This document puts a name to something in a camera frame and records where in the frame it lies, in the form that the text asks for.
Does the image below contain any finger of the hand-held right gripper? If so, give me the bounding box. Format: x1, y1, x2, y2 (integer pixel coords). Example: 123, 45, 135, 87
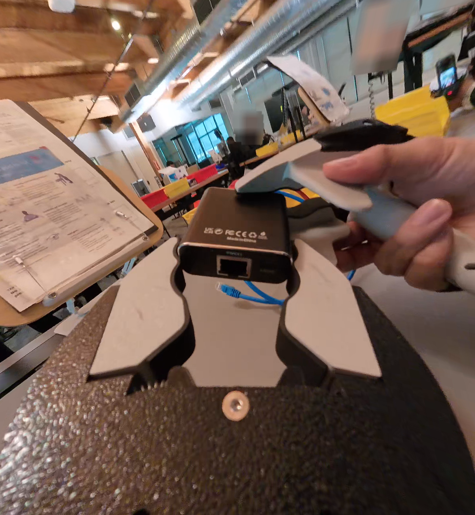
292, 161, 374, 213
235, 139, 327, 196

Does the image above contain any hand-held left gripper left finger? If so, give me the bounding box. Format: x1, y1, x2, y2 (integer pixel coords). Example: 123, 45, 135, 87
88, 237, 196, 383

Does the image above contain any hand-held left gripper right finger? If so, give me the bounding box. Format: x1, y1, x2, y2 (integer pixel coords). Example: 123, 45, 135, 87
275, 238, 383, 388

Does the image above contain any black network adapter box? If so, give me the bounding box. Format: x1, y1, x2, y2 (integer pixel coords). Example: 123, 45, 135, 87
177, 187, 294, 284

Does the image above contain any blue ethernet cable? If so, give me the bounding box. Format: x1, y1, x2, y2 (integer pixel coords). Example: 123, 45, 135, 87
215, 188, 357, 306

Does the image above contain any person's right hand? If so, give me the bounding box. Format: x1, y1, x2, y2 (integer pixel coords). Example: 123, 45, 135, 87
323, 137, 475, 292

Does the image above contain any yellow storage bin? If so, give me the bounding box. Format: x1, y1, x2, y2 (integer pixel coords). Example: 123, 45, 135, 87
374, 85, 451, 138

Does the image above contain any red storage crate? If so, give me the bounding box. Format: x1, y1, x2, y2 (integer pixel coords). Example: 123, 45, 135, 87
140, 188, 168, 211
186, 164, 219, 182

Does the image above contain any distant document stand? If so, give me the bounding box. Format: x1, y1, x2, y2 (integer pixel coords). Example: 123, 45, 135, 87
265, 54, 351, 126

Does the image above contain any yellow storage crate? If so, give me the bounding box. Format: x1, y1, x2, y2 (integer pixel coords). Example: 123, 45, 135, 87
163, 178, 191, 198

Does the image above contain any black handheld device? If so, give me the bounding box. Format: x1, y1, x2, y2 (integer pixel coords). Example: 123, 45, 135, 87
435, 56, 460, 98

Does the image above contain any instruction sheet on stand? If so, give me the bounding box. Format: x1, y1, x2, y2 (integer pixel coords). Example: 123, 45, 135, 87
0, 98, 163, 335

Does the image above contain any printed instruction sheet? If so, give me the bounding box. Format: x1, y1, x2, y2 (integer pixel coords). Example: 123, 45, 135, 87
0, 100, 158, 312

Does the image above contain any silver ventilation duct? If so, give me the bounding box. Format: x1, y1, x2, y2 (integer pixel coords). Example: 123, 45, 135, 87
119, 0, 367, 121

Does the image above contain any dark desk edge rail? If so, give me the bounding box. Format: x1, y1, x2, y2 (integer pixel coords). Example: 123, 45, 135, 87
0, 322, 67, 407

